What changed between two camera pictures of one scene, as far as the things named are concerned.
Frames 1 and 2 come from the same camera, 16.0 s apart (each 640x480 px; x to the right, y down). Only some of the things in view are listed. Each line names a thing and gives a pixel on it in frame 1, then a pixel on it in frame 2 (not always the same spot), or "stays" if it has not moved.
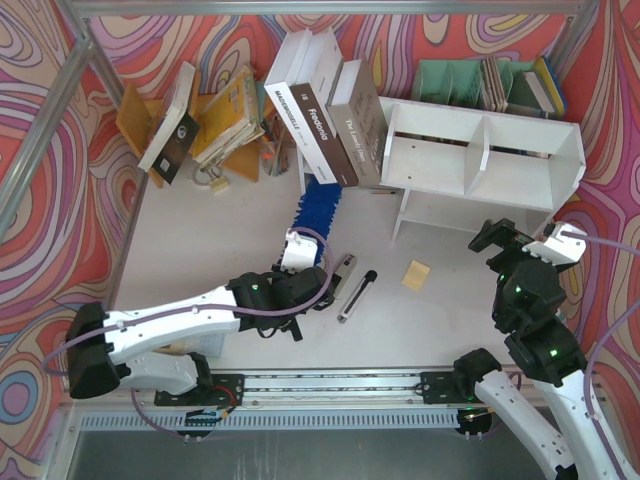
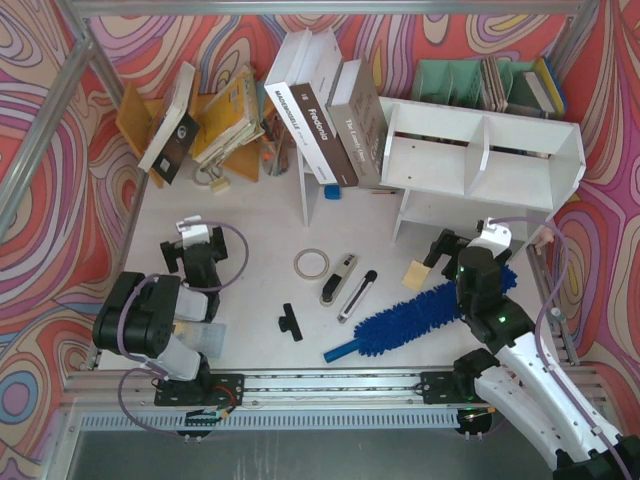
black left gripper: (320, 279) to (170, 251)
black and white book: (176, 132) stays
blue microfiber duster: (316, 209) to (412, 319)
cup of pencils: (276, 146) stays
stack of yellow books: (229, 118) stays
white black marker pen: (357, 296) stays
